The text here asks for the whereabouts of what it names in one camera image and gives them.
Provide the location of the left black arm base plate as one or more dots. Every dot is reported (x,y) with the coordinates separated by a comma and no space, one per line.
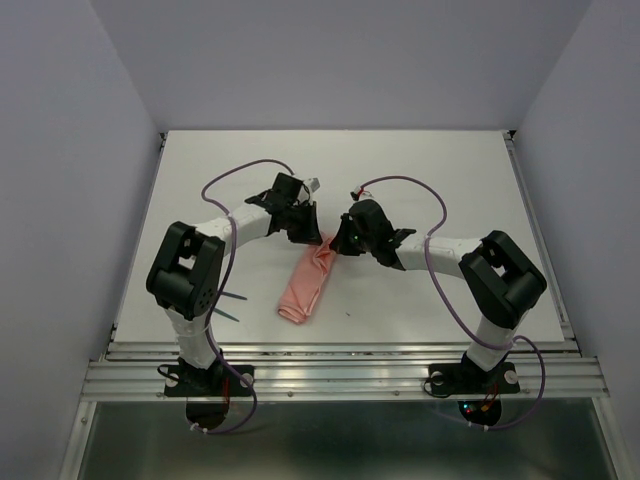
(185,381)

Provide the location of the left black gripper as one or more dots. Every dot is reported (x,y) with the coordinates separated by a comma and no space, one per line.
(311,234)

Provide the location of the teal plastic utensil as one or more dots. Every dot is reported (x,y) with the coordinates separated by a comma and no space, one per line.
(234,296)

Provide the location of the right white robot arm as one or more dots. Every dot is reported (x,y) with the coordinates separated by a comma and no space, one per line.
(502,280)

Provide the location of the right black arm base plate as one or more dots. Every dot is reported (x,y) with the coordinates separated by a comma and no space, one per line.
(447,379)

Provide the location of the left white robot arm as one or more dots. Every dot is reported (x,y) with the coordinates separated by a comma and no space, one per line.
(185,274)

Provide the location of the pink satin napkin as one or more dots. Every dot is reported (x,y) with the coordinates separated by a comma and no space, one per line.
(306,283)

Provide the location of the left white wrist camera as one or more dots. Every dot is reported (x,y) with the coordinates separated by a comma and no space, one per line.
(309,187)

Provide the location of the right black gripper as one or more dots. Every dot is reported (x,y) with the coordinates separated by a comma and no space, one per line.
(339,243)

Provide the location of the teal plastic spoon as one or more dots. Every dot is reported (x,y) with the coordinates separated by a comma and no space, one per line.
(225,315)

